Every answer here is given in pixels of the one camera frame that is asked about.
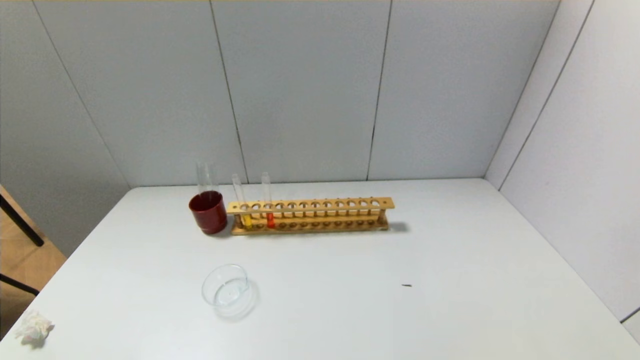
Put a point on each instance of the yellow pigment glass test tube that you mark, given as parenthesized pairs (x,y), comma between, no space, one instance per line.
(245,220)

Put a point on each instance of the crumpled white tissue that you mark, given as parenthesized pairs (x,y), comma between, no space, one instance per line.
(33,328)

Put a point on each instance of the empty clear glass tube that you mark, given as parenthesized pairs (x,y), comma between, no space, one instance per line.
(206,177)

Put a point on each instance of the wooden test tube rack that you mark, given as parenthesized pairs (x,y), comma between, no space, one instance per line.
(310,205)

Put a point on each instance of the clear glass dish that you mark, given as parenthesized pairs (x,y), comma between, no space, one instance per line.
(227,292)

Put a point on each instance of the dark red cup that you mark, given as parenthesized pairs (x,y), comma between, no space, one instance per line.
(209,215)

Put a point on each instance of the red pigment glass test tube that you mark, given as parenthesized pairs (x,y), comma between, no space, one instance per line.
(270,220)

